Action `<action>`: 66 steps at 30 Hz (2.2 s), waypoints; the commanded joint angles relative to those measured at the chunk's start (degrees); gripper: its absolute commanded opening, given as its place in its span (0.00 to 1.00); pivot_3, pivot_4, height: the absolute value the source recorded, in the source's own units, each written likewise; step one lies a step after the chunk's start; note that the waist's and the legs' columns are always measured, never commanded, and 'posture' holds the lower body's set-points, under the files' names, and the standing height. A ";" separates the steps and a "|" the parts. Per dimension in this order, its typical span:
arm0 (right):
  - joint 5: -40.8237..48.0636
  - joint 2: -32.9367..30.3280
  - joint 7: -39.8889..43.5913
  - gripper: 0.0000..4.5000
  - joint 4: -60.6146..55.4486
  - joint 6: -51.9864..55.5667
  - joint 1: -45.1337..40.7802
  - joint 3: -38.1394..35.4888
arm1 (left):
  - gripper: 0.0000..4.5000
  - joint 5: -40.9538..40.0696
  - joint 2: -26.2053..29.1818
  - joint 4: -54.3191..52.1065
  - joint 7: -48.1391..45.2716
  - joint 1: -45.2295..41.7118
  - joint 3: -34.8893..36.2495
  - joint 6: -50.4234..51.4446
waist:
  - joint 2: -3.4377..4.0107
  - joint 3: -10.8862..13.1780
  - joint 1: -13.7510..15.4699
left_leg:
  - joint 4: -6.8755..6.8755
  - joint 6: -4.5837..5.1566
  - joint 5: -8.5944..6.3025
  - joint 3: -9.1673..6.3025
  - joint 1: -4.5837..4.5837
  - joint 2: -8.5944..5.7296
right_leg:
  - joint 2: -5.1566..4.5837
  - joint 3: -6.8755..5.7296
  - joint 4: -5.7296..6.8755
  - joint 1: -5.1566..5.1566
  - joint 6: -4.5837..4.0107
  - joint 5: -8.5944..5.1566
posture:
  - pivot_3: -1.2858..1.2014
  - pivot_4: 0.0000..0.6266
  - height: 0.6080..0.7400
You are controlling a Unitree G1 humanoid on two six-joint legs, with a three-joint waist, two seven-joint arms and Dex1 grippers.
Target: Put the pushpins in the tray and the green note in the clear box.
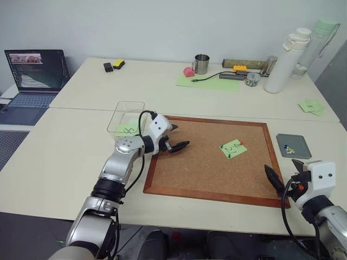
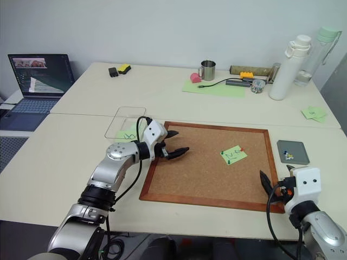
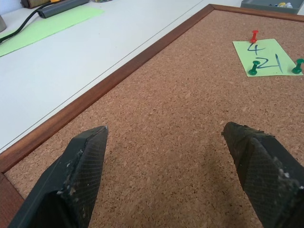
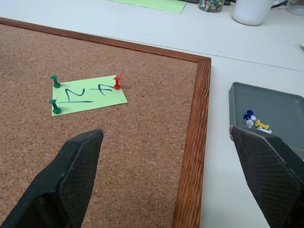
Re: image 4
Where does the clear glass container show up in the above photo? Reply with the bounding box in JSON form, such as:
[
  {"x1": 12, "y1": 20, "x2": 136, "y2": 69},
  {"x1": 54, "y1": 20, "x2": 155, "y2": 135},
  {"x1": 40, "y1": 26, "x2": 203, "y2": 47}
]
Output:
[{"x1": 285, "y1": 0, "x2": 304, "y2": 17}]

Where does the yellow push pin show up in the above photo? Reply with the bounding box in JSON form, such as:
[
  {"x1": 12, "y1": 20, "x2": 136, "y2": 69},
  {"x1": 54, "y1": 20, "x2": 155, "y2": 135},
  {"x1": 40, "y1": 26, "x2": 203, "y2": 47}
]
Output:
[{"x1": 254, "y1": 119, "x2": 270, "y2": 129}]

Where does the grey plastic tray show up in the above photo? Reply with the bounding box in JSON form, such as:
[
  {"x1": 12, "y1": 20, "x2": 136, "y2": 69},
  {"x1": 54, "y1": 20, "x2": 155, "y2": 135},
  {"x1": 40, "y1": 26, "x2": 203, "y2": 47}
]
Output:
[{"x1": 228, "y1": 82, "x2": 304, "y2": 161}]

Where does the green handwritten paper note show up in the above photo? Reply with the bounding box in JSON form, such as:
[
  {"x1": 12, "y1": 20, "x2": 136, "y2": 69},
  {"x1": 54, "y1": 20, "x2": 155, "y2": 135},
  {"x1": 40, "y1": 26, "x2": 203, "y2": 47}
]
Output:
[{"x1": 51, "y1": 75, "x2": 128, "y2": 117}]

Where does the green push pin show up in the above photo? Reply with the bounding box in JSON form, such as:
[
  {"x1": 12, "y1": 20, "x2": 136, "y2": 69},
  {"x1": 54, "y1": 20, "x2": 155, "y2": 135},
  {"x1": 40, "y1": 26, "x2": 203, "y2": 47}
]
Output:
[
  {"x1": 50, "y1": 75, "x2": 61, "y2": 88},
  {"x1": 48, "y1": 99, "x2": 62, "y2": 114}
]

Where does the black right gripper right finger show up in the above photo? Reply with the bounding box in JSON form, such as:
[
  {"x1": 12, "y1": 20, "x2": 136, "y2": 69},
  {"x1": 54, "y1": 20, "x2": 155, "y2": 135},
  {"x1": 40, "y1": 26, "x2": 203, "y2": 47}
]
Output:
[{"x1": 229, "y1": 125, "x2": 304, "y2": 228}]

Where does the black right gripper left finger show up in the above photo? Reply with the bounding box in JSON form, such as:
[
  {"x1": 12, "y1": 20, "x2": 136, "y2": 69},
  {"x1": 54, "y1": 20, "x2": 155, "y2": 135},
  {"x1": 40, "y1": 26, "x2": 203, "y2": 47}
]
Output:
[{"x1": 0, "y1": 129, "x2": 105, "y2": 228}]

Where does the wood framed cork board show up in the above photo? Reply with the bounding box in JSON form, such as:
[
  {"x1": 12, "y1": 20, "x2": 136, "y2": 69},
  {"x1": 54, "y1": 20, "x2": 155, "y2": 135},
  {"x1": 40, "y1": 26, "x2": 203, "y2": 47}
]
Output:
[{"x1": 0, "y1": 17, "x2": 212, "y2": 228}]

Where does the green paper sheet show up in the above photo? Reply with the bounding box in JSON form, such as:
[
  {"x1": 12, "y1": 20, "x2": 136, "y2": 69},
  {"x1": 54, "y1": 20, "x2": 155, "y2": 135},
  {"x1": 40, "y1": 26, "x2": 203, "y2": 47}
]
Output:
[{"x1": 108, "y1": 0, "x2": 188, "y2": 14}]

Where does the white plastic jar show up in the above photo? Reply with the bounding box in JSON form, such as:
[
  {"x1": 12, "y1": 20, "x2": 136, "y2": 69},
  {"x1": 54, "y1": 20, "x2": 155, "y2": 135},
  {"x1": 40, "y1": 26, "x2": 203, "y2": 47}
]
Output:
[{"x1": 232, "y1": 0, "x2": 275, "y2": 26}]

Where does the jar of coloured pins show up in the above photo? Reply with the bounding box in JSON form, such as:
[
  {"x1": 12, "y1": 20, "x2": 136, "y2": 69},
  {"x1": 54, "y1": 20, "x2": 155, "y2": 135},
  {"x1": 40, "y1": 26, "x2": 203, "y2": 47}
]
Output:
[{"x1": 197, "y1": 0, "x2": 225, "y2": 14}]

